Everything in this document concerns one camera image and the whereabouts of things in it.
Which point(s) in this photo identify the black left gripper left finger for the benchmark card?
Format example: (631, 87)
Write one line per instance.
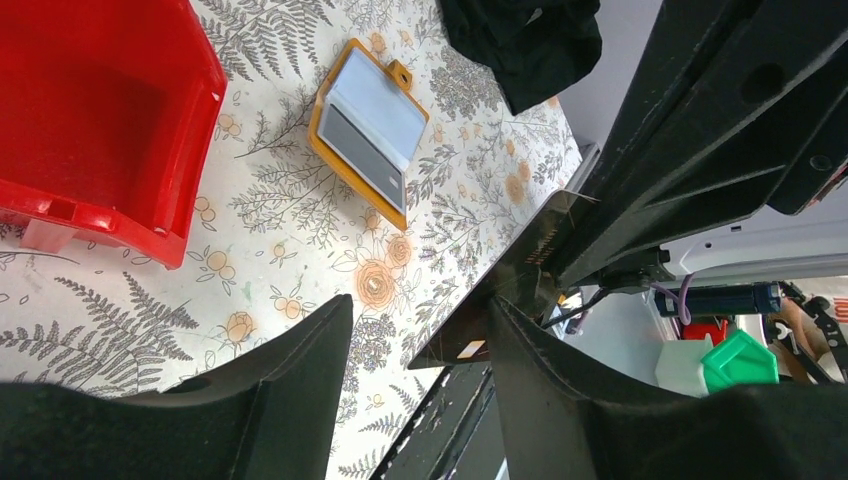
(269, 414)

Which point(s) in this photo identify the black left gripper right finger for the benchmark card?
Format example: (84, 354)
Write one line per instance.
(565, 415)

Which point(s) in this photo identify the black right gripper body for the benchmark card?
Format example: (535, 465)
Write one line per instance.
(734, 105)

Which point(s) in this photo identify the yellow leather card holder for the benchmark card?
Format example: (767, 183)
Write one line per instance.
(378, 99)

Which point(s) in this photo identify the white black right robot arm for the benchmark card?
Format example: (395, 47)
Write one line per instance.
(769, 240)

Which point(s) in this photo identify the white plastic block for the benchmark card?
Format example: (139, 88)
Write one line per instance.
(679, 368)

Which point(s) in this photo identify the floral table mat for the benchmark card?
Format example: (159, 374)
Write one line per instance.
(275, 232)

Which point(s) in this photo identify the green plastic house block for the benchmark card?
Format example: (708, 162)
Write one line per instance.
(739, 359)

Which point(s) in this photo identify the blue cylindrical tool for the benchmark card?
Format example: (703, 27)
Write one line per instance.
(729, 300)

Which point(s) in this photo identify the black cloth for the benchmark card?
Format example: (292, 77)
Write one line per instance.
(535, 49)

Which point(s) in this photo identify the red plastic bin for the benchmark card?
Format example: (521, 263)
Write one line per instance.
(107, 113)

